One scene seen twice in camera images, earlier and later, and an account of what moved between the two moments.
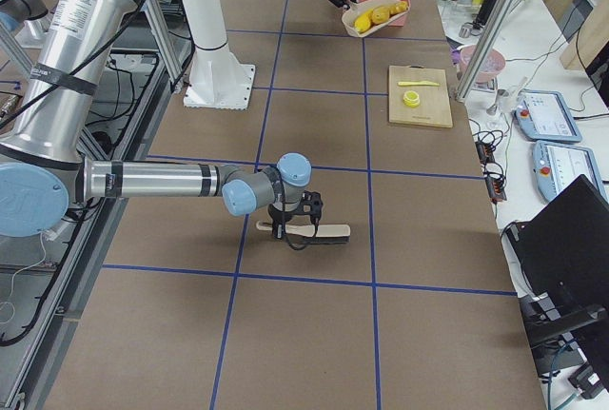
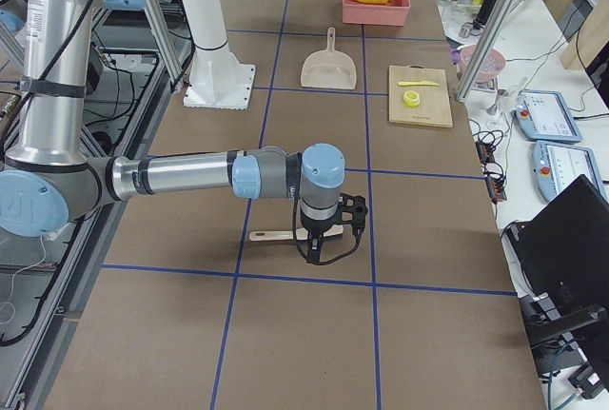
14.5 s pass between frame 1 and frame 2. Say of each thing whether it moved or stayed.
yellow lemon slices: stayed
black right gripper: moved
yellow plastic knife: stayed
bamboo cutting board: stayed
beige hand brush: moved
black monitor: stayed
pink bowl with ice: stayed
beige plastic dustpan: moved
